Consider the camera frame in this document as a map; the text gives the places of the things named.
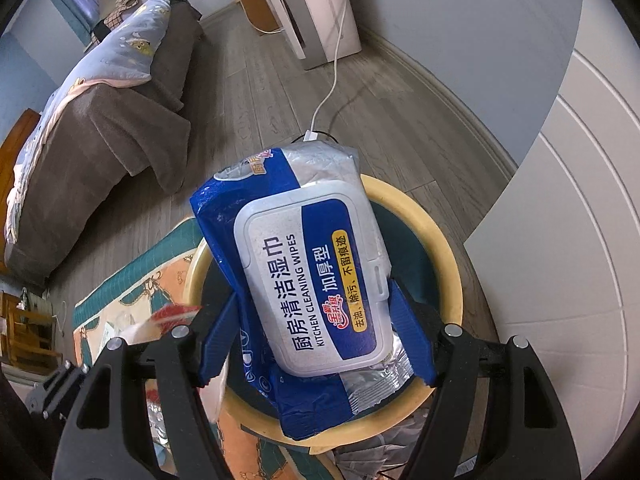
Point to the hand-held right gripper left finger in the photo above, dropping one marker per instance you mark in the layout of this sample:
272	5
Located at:
217	340

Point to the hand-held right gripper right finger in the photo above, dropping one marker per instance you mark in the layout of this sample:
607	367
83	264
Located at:
412	330

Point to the yellow rimmed teal tray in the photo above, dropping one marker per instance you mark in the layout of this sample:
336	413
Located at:
447	270

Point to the blue wet wipes pack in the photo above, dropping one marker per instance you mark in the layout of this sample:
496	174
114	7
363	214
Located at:
310	280

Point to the red and white wrapper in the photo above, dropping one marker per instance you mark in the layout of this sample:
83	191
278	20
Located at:
170	314

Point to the wooden chair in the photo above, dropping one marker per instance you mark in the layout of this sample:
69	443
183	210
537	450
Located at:
20	335

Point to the teal and cream quilted mat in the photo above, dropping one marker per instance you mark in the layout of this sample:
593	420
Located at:
145	290

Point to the silver foil wrapper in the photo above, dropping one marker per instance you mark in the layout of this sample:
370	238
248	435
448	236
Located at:
160	425

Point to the crumpled clear plastic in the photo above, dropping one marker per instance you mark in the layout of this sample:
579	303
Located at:
380	440

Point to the white panelled door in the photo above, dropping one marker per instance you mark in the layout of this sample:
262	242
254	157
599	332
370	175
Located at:
575	185

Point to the white power strip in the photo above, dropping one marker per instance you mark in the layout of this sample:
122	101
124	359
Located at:
310	136

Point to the light blue printed quilt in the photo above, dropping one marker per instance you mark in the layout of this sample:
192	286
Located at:
120	45

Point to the white appliance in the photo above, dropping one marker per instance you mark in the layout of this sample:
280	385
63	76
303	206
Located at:
320	10

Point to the plaid cloth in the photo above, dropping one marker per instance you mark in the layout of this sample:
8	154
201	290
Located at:
117	10

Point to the wooden bed frame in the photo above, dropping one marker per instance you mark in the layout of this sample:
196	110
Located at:
15	150

